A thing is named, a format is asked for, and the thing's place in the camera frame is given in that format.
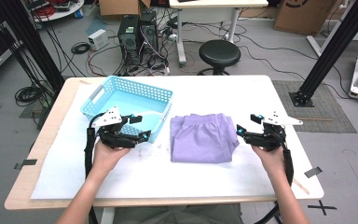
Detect person's right hand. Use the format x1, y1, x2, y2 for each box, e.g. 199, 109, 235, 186
251, 145, 286, 179

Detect black round stool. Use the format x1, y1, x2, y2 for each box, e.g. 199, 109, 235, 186
197, 39, 242, 77

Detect purple shorts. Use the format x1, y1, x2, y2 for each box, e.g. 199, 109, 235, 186
170, 112, 241, 164

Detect small black cable coil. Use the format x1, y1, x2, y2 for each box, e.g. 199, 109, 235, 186
70, 41, 92, 56

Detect person's lap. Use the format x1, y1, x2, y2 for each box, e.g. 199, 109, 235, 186
113, 203, 245, 224

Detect black computer tower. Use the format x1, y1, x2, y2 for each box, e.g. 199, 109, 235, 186
117, 14, 142, 67
138, 10, 160, 63

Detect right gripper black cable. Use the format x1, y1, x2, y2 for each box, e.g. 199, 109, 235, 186
280, 141, 295, 188

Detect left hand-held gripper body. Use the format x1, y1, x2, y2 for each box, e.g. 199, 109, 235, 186
91, 105, 139, 149

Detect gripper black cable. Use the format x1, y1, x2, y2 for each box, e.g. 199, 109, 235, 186
280, 141, 295, 188
84, 112, 105, 224

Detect small white box device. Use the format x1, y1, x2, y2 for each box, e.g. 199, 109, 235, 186
87, 28, 110, 51

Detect person's left hand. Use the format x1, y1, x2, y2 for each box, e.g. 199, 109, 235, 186
91, 140, 132, 175

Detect black tape cross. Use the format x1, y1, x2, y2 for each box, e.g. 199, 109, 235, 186
307, 199, 338, 217

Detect white desk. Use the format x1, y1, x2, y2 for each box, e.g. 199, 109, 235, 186
169, 0, 269, 68

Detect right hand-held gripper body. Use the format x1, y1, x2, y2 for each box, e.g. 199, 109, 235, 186
244, 110, 304, 153

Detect large black cable coil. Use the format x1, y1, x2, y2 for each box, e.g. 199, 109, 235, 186
14, 85, 47, 107

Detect white table cover sheet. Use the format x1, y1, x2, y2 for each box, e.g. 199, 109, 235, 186
30, 75, 324, 201

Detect black metal stand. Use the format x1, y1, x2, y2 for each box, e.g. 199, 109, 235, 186
288, 0, 358, 108
0, 0, 66, 93

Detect thin wooden stick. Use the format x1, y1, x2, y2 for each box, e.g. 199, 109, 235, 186
292, 177, 310, 196

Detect cardboard box with black print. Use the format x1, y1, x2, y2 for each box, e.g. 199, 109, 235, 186
272, 0, 338, 36

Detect grey floor mat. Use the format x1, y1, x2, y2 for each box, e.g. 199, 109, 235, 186
271, 79, 358, 134

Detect light blue plastic basket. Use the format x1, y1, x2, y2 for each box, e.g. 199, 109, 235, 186
80, 75, 174, 145

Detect round white table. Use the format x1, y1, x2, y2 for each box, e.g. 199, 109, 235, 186
24, 0, 86, 23

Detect plain cardboard box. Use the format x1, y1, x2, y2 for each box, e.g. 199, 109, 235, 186
98, 0, 152, 18

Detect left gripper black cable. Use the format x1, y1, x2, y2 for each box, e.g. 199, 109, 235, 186
84, 112, 105, 224

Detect red cable coil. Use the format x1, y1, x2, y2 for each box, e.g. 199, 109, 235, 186
33, 4, 57, 19

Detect black tape strip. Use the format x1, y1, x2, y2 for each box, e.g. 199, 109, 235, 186
13, 158, 38, 171
303, 166, 324, 179

